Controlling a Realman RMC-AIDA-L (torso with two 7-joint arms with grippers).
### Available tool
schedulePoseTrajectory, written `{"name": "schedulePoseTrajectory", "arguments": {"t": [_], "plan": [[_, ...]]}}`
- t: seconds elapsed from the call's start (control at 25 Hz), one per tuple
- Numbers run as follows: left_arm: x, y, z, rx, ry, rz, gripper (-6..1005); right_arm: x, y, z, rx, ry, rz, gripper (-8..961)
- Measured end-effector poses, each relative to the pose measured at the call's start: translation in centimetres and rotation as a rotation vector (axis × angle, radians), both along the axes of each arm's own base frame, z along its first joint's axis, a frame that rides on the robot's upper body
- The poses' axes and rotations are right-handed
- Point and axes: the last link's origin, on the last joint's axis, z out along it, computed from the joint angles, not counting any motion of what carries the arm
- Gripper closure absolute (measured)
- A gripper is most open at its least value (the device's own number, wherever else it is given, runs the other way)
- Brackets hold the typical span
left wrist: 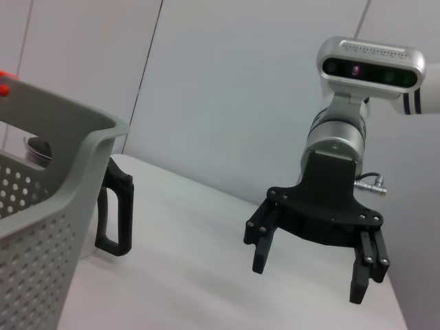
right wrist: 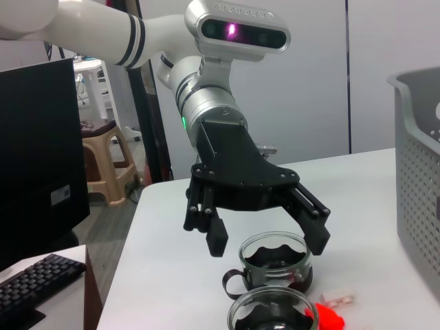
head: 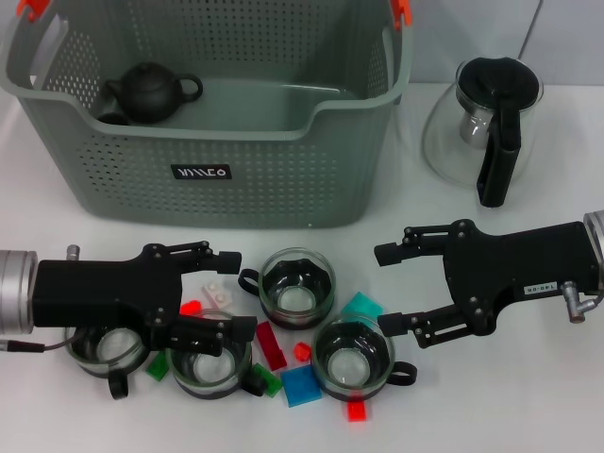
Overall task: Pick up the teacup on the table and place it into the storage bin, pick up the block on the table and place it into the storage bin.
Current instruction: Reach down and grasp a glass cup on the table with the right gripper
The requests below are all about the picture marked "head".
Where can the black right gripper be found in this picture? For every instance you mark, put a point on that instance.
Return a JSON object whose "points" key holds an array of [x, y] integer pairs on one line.
{"points": [[500, 264]]}

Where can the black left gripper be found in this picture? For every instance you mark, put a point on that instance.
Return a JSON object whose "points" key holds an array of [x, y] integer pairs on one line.
{"points": [[94, 288]]}

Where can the glass teacup with black base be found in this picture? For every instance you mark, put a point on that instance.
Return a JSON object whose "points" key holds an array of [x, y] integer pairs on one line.
{"points": [[207, 373], [297, 302], [113, 351], [351, 368]]}

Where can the grey perforated storage bin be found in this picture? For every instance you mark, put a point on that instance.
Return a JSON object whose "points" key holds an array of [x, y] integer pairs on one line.
{"points": [[236, 189]]}

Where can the clear building brick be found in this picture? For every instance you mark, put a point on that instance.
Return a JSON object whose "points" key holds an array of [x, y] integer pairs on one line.
{"points": [[218, 296]]}

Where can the red building brick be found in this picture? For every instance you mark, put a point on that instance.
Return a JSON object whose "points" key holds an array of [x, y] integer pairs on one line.
{"points": [[189, 307]]}

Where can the teal square building brick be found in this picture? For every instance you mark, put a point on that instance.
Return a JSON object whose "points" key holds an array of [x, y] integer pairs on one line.
{"points": [[361, 304]]}

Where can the dark red long brick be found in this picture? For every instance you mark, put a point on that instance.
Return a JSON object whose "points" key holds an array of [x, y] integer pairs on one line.
{"points": [[271, 347]]}

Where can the green building brick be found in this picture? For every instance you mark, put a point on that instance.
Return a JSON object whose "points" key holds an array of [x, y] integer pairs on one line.
{"points": [[158, 368], [271, 383]]}

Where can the small red sloped brick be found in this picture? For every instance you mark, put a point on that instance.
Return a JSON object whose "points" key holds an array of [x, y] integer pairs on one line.
{"points": [[302, 352]]}

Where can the blue square building brick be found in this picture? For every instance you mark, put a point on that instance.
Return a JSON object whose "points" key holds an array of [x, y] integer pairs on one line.
{"points": [[299, 384]]}

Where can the small red square brick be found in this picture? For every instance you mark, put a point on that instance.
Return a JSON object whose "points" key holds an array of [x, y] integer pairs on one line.
{"points": [[357, 411]]}

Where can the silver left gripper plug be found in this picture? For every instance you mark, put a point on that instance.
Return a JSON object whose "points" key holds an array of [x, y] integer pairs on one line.
{"points": [[73, 252]]}

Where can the dark clay teapot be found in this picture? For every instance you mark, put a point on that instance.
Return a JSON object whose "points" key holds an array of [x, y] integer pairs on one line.
{"points": [[146, 94]]}

